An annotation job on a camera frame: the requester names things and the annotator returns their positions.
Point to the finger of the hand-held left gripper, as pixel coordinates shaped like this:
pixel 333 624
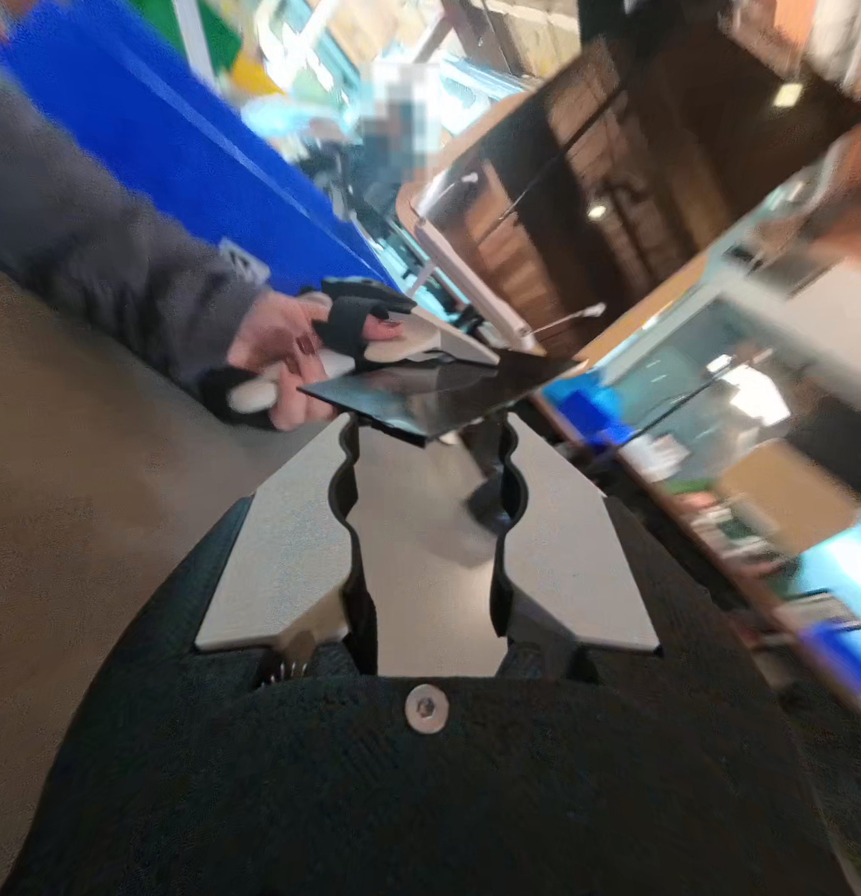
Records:
pixel 458 346

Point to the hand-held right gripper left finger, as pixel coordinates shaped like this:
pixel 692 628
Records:
pixel 283 560

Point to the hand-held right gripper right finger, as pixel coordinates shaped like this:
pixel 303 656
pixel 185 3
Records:
pixel 577 560

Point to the black glossy square plate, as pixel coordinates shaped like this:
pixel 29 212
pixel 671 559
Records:
pixel 430 399

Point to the blue plastic bin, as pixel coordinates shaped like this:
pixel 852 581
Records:
pixel 192 140

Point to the person's left hand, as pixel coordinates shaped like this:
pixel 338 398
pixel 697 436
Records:
pixel 276 329

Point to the yellow plastic bin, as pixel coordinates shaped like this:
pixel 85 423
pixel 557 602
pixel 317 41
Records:
pixel 255 77

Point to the green plastic bin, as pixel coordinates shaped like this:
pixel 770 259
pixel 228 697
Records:
pixel 206 28

